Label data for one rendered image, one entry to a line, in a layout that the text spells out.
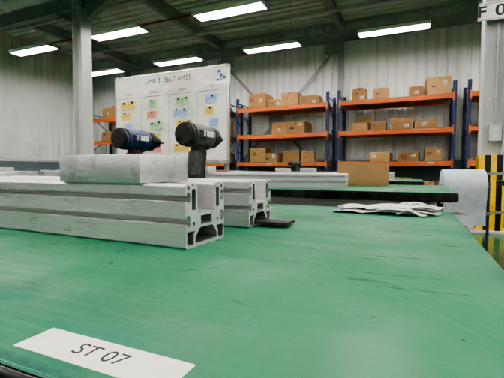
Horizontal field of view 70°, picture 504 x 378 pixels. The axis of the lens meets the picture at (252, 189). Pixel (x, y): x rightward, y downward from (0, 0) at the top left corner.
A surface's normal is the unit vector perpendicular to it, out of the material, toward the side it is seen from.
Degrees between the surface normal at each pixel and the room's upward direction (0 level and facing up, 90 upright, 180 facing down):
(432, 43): 90
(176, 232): 90
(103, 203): 90
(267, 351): 0
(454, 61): 90
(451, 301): 0
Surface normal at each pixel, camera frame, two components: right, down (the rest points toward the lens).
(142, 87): -0.41, 0.04
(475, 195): -0.35, 0.25
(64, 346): 0.00, -1.00
